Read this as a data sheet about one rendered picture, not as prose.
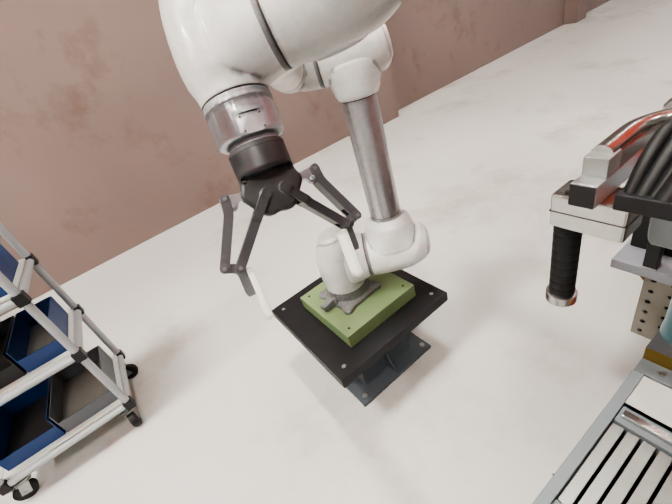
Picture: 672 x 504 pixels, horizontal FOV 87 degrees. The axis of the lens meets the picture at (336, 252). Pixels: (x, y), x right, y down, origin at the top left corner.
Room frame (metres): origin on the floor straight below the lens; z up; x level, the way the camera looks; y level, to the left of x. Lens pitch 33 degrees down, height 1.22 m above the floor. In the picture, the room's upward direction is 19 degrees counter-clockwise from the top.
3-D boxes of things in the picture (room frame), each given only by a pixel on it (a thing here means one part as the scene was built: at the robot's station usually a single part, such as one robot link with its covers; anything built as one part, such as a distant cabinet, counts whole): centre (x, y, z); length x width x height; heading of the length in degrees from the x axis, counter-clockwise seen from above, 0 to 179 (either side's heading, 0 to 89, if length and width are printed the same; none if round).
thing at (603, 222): (0.36, -0.34, 0.93); 0.09 x 0.05 x 0.05; 26
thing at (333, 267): (1.05, -0.01, 0.52); 0.18 x 0.16 x 0.22; 80
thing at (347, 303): (1.04, 0.02, 0.38); 0.22 x 0.18 x 0.06; 121
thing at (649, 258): (0.63, -0.79, 0.55); 0.03 x 0.03 x 0.21; 26
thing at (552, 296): (0.39, -0.33, 0.83); 0.04 x 0.04 x 0.16
